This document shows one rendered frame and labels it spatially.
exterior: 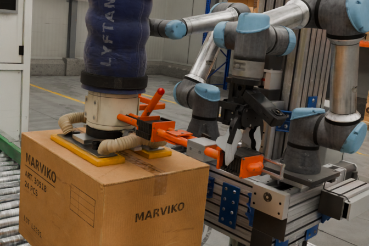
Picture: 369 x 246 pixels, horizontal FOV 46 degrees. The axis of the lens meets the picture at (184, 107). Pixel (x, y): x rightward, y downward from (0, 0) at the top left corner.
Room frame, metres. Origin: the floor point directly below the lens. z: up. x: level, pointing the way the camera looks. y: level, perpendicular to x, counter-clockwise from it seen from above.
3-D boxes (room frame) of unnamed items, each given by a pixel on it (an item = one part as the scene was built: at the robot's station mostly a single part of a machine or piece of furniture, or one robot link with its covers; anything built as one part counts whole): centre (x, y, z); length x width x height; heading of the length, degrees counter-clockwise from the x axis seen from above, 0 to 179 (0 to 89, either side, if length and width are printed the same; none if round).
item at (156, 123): (1.29, 0.08, 1.20); 0.10 x 0.08 x 0.06; 132
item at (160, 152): (1.54, 0.18, 1.10); 0.34 x 0.10 x 0.05; 42
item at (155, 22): (1.89, 0.14, 1.50); 0.11 x 0.11 x 0.08; 35
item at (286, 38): (1.13, -0.20, 1.50); 0.11 x 0.11 x 0.08; 47
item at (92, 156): (1.41, 0.32, 1.10); 0.34 x 0.10 x 0.05; 42
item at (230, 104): (1.05, -0.14, 1.35); 0.09 x 0.08 x 0.12; 42
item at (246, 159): (1.02, -0.15, 1.20); 0.08 x 0.07 x 0.05; 42
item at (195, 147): (1.13, -0.06, 1.20); 0.07 x 0.07 x 0.04; 42
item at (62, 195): (1.47, 0.24, 0.87); 0.60 x 0.40 x 0.40; 42
